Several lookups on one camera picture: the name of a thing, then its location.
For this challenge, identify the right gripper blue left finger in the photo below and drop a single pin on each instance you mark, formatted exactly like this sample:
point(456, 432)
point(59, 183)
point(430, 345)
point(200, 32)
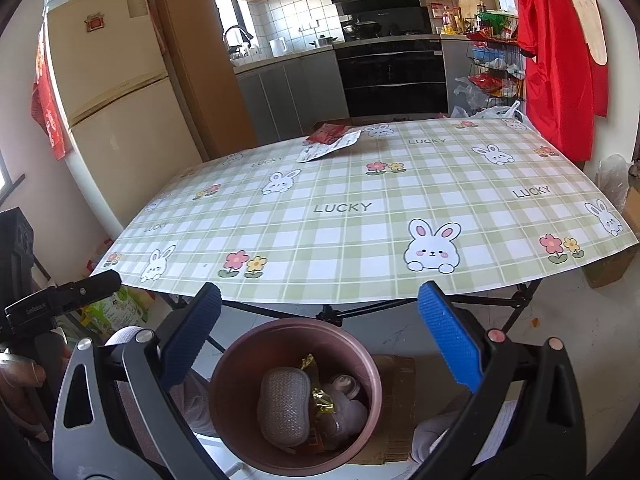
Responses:
point(183, 333)

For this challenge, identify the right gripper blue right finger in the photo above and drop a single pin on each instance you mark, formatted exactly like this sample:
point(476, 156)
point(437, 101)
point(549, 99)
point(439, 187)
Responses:
point(454, 335)

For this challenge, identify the grey oval foil lid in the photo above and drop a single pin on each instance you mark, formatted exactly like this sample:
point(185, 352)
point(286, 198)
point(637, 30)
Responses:
point(283, 407)

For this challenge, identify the white plastic bag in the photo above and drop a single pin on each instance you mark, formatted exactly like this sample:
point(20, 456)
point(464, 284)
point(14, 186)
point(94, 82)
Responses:
point(349, 415)

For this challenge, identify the gold foil wrapper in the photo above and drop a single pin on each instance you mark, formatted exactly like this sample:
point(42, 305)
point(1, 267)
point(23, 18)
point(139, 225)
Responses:
point(320, 399)

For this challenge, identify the white printed label wrapper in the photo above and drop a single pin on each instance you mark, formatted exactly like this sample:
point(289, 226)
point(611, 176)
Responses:
point(313, 151)

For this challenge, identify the red wrapper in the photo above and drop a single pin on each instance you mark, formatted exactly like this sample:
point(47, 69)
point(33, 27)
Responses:
point(327, 134)

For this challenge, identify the pink trash bin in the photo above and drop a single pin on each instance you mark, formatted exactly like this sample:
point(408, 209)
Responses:
point(235, 388)

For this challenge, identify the person's left hand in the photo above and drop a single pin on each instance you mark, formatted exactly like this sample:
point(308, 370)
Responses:
point(19, 375)

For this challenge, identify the flat cardboard under bin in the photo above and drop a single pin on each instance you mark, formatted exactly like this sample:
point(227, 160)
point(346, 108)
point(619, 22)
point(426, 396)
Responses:
point(391, 440)

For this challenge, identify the green plaid bunny tablecloth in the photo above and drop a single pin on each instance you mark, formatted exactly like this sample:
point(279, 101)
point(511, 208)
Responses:
point(471, 204)

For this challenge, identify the cardboard box on floor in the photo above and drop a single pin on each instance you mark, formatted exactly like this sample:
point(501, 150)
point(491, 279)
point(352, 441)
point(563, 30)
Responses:
point(609, 270)

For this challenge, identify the cream refrigerator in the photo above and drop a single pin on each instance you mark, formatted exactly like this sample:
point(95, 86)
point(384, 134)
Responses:
point(127, 133)

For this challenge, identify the red cloth on fridge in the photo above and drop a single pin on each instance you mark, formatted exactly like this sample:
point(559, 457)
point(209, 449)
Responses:
point(44, 106)

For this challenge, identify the white shopping bag on floor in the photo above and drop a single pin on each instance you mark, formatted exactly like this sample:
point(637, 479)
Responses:
point(500, 112)

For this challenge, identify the grey lower cabinets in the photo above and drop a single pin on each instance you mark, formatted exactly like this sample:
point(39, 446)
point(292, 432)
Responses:
point(293, 96)

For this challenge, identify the black oven stove unit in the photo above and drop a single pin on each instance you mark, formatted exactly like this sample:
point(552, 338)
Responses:
point(393, 78)

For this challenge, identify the white electric kettle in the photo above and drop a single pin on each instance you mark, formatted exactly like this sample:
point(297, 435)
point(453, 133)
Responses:
point(278, 47)

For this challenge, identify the steel cooking pot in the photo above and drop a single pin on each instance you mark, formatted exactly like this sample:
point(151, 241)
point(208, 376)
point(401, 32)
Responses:
point(323, 41)

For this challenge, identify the red hanging apron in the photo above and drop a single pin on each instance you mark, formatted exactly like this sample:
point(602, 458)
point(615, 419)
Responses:
point(566, 71)

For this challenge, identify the black range hood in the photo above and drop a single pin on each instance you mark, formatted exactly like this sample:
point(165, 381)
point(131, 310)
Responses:
point(370, 19)

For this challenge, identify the wire storage rack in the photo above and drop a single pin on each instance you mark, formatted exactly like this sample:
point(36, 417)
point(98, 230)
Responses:
point(497, 70)

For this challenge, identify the wooden door frame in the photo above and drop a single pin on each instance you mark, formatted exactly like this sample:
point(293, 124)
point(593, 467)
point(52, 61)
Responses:
point(195, 43)

